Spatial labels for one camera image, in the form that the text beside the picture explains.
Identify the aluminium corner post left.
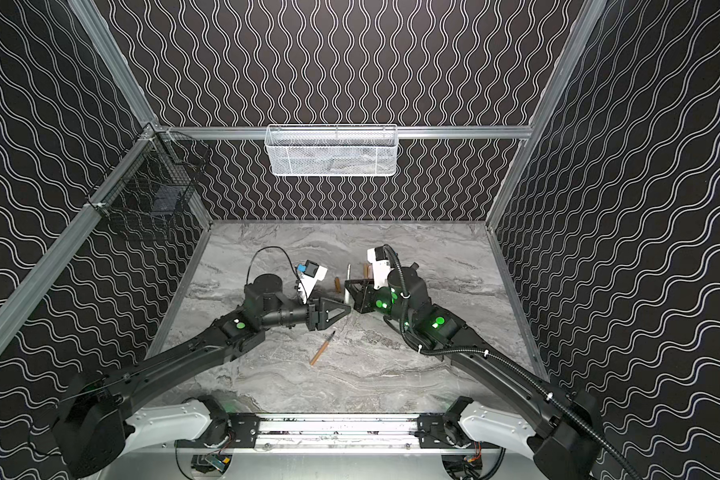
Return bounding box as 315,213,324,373
69,0,158,126

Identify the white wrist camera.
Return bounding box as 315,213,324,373
367,246,392,290
296,260,327,303

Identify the aluminium left side bar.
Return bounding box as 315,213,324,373
0,124,156,356

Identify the aluminium horizontal back bar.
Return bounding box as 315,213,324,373
159,125,532,141

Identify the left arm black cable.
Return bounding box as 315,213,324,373
245,245,304,289

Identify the aluminium corner post right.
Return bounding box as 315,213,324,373
486,0,607,231

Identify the brown pen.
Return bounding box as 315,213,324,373
309,330,336,366

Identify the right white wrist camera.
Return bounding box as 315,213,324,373
367,246,392,290

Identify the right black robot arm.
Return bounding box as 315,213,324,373
345,267,604,479

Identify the white wire mesh basket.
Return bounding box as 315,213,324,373
264,133,400,177

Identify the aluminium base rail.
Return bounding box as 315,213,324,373
176,413,498,454

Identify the black wire basket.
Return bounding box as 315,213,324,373
95,131,211,243

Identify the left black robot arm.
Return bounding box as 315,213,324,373
51,274,351,478

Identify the aluminium corner post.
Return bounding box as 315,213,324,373
486,0,607,231
69,0,158,126

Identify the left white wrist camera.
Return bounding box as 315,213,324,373
296,260,327,303

